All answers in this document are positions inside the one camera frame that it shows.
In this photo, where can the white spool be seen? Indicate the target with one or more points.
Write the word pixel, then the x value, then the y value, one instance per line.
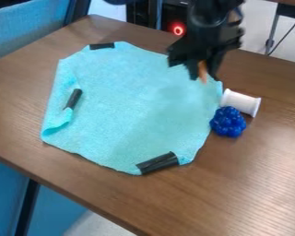
pixel 241 102

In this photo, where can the blue toy grapes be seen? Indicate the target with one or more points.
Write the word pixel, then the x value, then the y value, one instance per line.
pixel 228 122

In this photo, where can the black computer tower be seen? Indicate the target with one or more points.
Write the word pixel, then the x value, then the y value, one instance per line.
pixel 170 18

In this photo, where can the desk with grey leg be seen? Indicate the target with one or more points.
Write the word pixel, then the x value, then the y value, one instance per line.
pixel 273 29

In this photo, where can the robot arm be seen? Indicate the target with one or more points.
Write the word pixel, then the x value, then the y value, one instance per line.
pixel 211 12

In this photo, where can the light blue cloth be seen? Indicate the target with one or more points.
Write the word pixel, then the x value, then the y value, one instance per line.
pixel 133 107

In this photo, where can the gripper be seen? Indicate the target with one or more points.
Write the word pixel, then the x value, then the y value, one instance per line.
pixel 203 44

